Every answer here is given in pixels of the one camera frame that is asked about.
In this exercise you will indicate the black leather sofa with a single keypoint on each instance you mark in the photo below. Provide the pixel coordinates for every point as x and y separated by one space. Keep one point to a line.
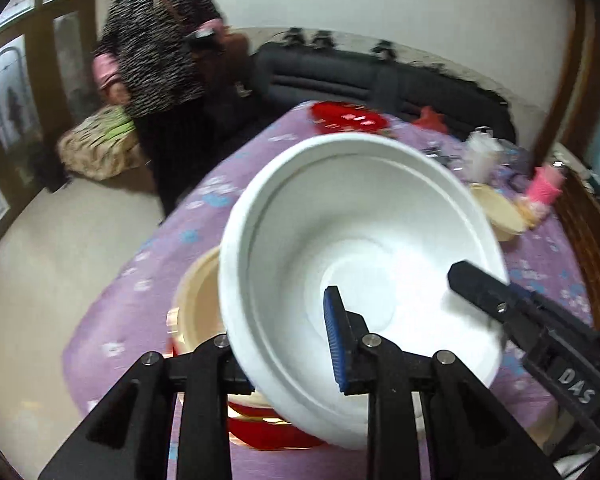
283 77

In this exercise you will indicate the small bag of snack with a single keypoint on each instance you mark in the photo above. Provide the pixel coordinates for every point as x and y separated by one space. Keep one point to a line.
527 212

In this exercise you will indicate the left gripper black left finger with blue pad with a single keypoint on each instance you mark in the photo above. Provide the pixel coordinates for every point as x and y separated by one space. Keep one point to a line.
127 435

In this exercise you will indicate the large red plate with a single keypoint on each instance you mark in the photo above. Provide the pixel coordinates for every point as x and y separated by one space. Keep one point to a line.
270 436

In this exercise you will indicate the white plastic bowl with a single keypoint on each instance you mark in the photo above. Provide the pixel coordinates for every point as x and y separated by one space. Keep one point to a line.
381 222

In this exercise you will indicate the wooden side cabinet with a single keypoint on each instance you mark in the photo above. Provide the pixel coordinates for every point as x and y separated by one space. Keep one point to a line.
579 214

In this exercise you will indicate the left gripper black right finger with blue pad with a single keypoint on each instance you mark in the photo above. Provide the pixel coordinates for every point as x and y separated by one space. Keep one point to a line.
427 417

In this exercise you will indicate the red plastic bag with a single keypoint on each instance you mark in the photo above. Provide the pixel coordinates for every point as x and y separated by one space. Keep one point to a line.
429 119

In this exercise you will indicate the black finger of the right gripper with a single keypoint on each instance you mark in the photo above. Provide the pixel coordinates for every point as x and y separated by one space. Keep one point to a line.
560 352

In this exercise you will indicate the red glass dish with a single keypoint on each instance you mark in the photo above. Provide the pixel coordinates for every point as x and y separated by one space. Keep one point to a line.
339 117

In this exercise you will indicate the woman in patterned jacket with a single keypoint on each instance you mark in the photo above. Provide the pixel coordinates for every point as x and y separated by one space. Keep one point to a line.
172 65

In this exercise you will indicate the small beige plastic bowl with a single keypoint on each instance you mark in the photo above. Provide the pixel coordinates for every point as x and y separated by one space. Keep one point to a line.
504 217

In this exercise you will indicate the wooden glass panel doors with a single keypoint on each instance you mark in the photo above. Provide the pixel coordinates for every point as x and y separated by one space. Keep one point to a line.
46 87

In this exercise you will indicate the patterned bed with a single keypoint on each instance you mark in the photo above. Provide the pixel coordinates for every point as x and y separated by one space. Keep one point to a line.
101 147

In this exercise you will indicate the large beige plastic bowl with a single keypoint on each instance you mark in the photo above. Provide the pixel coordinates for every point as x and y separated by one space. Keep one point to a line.
195 314

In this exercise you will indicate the pink sleeved bottle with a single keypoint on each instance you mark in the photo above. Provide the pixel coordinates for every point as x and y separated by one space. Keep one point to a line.
545 187

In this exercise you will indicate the purple floral tablecloth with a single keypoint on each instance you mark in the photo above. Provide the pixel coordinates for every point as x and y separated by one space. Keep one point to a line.
129 317

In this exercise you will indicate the white plastic jar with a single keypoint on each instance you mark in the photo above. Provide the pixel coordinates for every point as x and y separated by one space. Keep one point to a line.
481 156

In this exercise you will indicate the red plate gold rim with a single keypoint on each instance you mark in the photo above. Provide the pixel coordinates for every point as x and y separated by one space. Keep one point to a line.
253 407

